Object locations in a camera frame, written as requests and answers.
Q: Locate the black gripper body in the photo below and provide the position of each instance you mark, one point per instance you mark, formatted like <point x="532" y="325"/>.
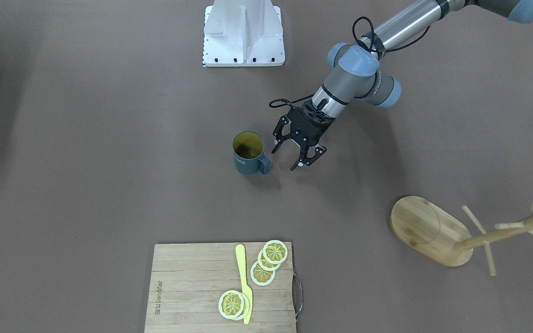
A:
<point x="304" y="134"/>

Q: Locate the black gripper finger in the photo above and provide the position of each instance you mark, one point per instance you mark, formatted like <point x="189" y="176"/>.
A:
<point x="278" y="132"/>
<point x="303" y="155"/>

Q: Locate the dark teal HOME mug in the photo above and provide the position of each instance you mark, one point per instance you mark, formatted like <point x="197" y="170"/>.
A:
<point x="248" y="149"/>

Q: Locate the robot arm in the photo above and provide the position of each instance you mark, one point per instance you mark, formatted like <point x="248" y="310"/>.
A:
<point x="355" y="71"/>

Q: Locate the bamboo mug tree rack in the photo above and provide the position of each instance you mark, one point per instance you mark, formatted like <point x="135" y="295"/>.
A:
<point x="433" y="232"/>

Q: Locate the lemon slice middle stack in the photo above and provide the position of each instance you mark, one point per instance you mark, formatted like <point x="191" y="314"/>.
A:
<point x="265" y="264"/>

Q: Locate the yellow plastic knife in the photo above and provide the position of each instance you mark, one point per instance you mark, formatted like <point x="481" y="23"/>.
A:
<point x="240" y="251"/>

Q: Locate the lemon slice under front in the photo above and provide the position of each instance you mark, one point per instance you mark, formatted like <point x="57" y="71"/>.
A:
<point x="246" y="307"/>

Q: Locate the bamboo cutting board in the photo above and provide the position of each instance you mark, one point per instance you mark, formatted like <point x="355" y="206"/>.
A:
<point x="187" y="281"/>

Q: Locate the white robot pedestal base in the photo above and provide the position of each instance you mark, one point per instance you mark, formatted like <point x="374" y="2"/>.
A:
<point x="243" y="33"/>

